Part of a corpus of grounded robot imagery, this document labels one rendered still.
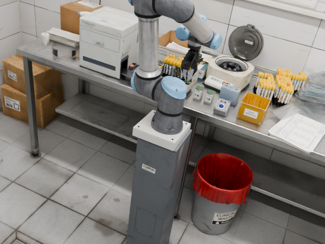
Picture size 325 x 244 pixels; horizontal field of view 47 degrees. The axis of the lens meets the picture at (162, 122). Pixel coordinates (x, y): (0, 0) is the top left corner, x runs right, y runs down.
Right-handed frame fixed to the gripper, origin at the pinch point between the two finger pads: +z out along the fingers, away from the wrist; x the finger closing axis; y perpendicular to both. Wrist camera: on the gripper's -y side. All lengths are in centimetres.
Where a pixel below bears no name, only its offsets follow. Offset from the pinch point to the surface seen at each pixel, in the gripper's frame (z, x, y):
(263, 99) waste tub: 1.2, -40.9, 9.8
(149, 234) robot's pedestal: 72, -11, -47
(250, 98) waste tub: 3.1, -34.2, 9.6
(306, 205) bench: 71, -85, 26
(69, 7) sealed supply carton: -8, 100, 27
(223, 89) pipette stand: 1.5, -19.3, 6.5
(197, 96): 7.1, -7.6, -0.1
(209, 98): 5.9, -14.4, 0.2
